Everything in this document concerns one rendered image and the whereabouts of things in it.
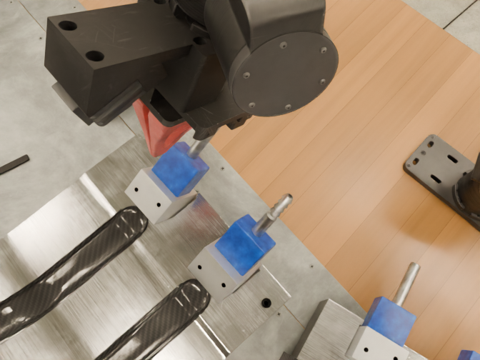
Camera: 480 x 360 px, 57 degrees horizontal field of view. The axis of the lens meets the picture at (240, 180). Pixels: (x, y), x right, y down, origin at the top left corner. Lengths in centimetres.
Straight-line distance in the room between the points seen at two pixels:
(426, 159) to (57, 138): 51
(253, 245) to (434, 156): 33
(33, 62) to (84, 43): 50
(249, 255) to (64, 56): 26
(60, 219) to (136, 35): 31
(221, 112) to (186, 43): 6
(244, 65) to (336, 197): 42
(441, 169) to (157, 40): 48
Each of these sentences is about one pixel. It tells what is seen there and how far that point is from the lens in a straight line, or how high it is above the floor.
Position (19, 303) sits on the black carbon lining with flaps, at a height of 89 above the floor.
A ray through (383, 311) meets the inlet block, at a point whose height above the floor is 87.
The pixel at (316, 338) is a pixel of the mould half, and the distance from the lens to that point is 53.
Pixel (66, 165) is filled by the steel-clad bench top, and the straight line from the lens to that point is 66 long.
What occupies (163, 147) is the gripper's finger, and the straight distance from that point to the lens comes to 40.
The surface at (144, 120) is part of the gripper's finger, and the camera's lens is 36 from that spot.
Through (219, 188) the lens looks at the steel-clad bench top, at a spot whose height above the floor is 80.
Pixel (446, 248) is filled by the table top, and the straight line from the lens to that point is 65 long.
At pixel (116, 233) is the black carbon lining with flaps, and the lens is 52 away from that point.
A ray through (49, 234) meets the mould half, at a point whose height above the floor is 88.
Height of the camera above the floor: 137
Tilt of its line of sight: 71 degrees down
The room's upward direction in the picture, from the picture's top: 1 degrees clockwise
